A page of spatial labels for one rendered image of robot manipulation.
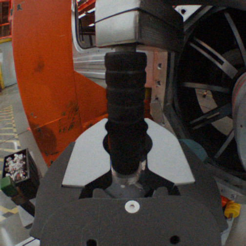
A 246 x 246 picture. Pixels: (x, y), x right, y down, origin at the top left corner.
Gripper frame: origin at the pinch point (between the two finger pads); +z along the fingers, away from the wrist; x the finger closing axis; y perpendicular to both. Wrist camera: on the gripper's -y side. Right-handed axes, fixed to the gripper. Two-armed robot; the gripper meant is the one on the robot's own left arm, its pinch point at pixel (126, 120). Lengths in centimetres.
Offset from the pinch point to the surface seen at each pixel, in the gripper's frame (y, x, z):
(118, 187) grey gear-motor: 42.5, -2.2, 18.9
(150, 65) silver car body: -3, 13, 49
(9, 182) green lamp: 17.1, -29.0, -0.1
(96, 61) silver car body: -4, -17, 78
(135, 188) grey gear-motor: 42.3, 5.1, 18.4
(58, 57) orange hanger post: -7.6, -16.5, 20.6
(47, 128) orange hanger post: 10.3, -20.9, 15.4
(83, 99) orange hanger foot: 6.6, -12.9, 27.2
